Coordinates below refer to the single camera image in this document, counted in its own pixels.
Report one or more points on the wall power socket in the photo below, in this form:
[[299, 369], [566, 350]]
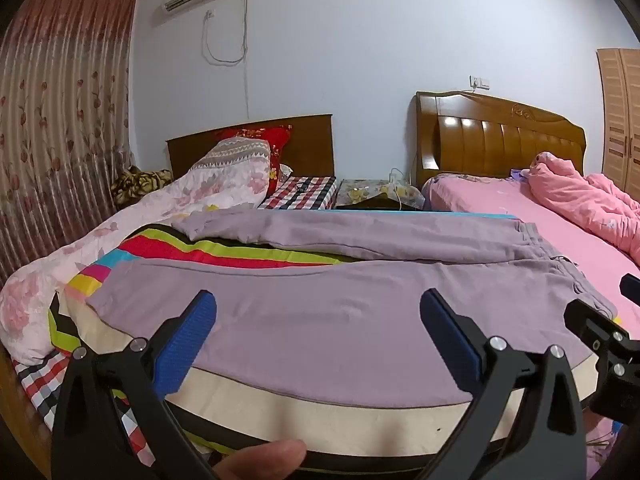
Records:
[[479, 81]]

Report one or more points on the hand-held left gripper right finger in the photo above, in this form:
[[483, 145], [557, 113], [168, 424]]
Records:
[[450, 332]]

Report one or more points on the dark wooden headboard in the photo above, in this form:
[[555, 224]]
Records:
[[310, 145]]

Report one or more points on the red embroidered pillow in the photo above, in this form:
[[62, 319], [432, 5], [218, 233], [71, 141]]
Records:
[[274, 141]]

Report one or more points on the pink floral quilt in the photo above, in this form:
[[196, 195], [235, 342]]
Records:
[[50, 270]]

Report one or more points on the nightstand with floral cover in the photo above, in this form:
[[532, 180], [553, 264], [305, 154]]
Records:
[[365, 192]]

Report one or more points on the lilac pants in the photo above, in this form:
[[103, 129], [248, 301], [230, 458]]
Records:
[[325, 320]]

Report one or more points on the checked bed sheet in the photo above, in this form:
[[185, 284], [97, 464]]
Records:
[[300, 192]]

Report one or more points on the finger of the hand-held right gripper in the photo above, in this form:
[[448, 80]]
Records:
[[592, 322], [631, 289]]

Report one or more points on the white wall pipe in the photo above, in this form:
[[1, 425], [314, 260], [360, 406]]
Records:
[[247, 85]]

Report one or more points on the brown floral blanket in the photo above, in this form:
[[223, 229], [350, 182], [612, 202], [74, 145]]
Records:
[[140, 182]]

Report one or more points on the person's left hand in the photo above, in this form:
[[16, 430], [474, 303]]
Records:
[[260, 462]]

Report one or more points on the light wooden wardrobe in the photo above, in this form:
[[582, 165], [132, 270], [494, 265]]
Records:
[[620, 120]]

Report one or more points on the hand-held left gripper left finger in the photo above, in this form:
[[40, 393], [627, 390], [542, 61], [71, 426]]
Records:
[[192, 332]]

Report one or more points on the striped floral curtain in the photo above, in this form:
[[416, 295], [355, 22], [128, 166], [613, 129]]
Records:
[[60, 110]]

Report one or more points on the light wooden padded headboard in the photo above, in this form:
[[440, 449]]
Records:
[[500, 135]]

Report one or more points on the wooden bed frame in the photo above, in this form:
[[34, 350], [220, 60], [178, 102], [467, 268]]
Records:
[[20, 410]]

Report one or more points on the colourful striped blanket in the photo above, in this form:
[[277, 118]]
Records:
[[225, 252]]

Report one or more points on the pink bed sheet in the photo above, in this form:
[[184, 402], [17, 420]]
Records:
[[500, 205]]

